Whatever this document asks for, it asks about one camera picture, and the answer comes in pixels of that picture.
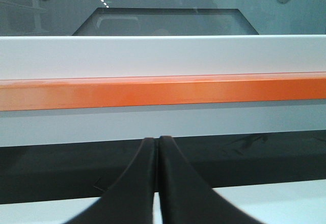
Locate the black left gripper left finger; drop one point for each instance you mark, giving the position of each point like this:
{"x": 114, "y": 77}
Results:
{"x": 130, "y": 198}

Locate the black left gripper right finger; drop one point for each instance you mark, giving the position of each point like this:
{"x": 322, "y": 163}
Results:
{"x": 185, "y": 197}

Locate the glass fume hood sash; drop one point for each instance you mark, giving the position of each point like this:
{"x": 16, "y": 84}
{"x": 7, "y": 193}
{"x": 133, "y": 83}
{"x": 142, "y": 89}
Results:
{"x": 292, "y": 39}

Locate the orange sash handle bar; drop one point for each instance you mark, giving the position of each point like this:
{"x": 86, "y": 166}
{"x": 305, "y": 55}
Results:
{"x": 39, "y": 94}

